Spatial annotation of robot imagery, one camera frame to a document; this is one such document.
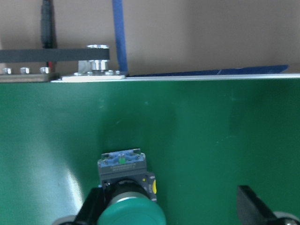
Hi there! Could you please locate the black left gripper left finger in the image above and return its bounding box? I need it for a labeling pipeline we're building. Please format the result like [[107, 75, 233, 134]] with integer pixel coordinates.
[[74, 187, 105, 225]]

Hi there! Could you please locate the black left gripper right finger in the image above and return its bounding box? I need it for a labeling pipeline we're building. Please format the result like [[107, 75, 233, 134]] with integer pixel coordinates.
[[236, 185, 278, 225]]

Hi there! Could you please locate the green conveyor belt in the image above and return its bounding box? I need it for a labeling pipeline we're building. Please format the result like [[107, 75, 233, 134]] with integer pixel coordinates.
[[0, 73, 300, 225]]

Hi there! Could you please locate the red black power cable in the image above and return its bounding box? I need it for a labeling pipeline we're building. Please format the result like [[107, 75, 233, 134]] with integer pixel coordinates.
[[40, 0, 58, 71]]

